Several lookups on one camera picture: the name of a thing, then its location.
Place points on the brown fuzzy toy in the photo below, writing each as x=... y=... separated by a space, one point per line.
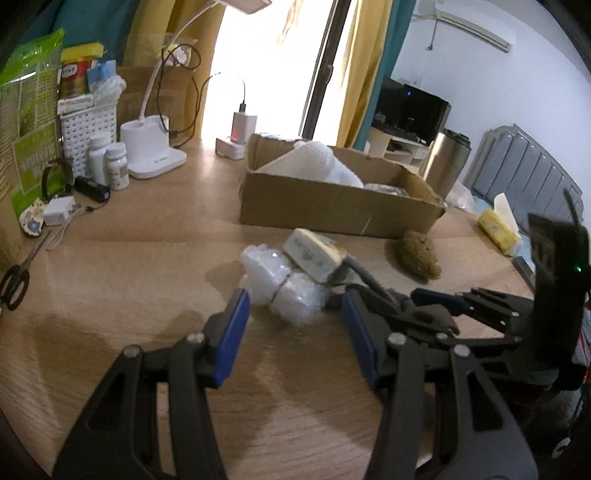
x=415 y=256

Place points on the yellow tissue pack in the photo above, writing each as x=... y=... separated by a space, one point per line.
x=498 y=226

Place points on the white foam net wrap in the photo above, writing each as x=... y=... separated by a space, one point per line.
x=332 y=161

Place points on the brown paper bag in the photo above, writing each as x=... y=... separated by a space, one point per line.
x=134 y=87

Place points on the white power strip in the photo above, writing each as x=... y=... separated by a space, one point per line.
x=229 y=148

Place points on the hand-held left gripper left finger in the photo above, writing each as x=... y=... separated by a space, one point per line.
x=233 y=334

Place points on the black television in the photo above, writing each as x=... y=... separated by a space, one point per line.
x=425 y=115

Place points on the narrow yellow curtain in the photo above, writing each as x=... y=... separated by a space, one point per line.
x=364 y=69

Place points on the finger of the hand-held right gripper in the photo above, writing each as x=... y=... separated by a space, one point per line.
x=443 y=299
x=425 y=318

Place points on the white plug-in charger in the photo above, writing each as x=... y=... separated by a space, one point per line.
x=243 y=127

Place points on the white slotted basket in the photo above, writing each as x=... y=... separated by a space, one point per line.
x=85 y=134

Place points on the grey padded headboard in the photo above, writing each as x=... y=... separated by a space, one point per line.
x=521 y=170

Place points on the black computer monitor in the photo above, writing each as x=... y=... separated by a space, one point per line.
x=390 y=101

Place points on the white air conditioner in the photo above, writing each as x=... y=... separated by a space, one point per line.
x=475 y=23

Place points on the short white pill bottle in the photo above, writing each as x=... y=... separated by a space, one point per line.
x=117 y=168

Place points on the white computer desk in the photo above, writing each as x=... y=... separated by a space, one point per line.
x=397 y=145

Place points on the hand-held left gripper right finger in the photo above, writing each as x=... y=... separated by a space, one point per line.
x=360 y=339

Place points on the stainless steel tumbler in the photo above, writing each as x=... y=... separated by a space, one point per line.
x=443 y=161

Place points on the cartoon figure magnet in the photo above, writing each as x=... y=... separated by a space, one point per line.
x=32 y=221

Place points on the bubble wrap bundle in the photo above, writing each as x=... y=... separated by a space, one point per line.
x=286 y=286

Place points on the wide yellow curtain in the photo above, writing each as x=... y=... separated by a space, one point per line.
x=147 y=27

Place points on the cardboard box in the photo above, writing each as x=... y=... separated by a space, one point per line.
x=323 y=207

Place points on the black flashlight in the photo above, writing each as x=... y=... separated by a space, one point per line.
x=92 y=188

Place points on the dark balcony door frame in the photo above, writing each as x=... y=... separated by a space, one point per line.
x=323 y=69

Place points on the clear plastic bag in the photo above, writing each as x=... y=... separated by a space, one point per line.
x=459 y=196

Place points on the white cloth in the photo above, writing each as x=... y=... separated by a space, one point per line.
x=284 y=167

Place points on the black scissors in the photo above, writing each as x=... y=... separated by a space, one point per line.
x=16 y=284

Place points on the wide teal curtain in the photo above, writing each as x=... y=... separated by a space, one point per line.
x=83 y=18

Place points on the tall white pill bottle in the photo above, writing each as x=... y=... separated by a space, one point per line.
x=98 y=159

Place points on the cotton swab bag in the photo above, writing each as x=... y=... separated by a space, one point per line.
x=385 y=189

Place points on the can with yellow lid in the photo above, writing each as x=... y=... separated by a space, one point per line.
x=78 y=74

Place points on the green snack package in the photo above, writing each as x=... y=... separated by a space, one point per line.
x=27 y=92

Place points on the white desk lamp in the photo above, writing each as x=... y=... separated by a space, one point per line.
x=147 y=157

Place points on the white plastic bag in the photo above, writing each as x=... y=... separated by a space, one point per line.
x=113 y=90

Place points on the narrow teal curtain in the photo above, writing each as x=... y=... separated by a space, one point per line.
x=397 y=46

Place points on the blue face mask pack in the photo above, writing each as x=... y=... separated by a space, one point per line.
x=99 y=74

